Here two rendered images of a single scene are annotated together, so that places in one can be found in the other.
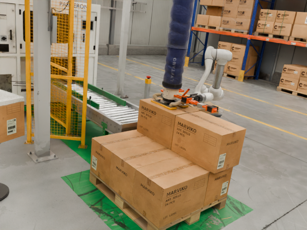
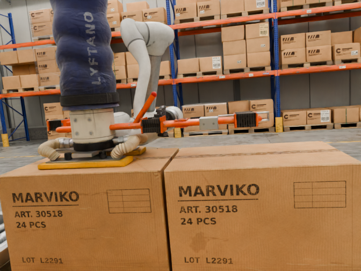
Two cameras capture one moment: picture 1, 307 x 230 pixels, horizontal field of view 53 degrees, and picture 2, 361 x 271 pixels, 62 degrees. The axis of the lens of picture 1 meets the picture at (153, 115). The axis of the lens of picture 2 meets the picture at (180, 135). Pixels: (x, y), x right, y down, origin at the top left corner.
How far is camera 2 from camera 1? 2.40 m
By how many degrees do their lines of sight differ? 38
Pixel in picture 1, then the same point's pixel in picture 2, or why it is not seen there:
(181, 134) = (203, 220)
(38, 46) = not seen: outside the picture
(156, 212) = not seen: outside the picture
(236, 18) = (57, 71)
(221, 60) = (159, 42)
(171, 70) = (86, 53)
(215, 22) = (31, 81)
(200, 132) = (276, 185)
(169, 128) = (146, 221)
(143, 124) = (35, 249)
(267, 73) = not seen: hidden behind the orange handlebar
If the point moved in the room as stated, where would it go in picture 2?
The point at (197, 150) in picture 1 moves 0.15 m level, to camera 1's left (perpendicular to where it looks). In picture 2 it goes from (278, 244) to (247, 264)
